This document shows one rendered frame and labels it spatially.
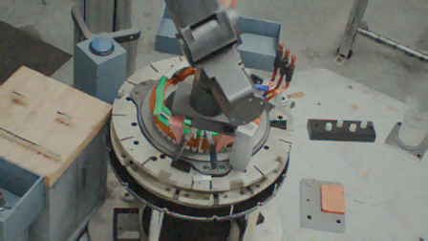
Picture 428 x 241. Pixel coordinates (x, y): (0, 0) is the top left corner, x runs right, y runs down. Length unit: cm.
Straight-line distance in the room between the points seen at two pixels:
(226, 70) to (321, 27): 239
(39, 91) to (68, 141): 13
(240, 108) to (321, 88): 93
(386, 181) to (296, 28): 167
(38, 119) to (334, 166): 70
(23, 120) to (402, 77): 214
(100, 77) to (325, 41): 189
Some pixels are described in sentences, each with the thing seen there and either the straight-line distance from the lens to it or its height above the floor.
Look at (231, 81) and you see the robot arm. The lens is 115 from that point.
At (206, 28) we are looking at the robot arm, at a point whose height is 143.
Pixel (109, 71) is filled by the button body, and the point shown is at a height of 100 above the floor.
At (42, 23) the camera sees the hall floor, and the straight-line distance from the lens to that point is 337.
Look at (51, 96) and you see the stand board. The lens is 155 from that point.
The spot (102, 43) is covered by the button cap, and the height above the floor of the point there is 104.
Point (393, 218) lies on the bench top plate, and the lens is 185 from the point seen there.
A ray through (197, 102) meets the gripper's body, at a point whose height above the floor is 128.
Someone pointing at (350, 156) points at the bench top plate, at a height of 78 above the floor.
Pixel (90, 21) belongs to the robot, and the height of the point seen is 95.
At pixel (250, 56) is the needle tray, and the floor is 105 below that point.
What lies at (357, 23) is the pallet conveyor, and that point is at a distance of 331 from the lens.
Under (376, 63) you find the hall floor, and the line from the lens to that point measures 344.
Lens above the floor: 215
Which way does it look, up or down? 45 degrees down
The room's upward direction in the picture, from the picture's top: 10 degrees clockwise
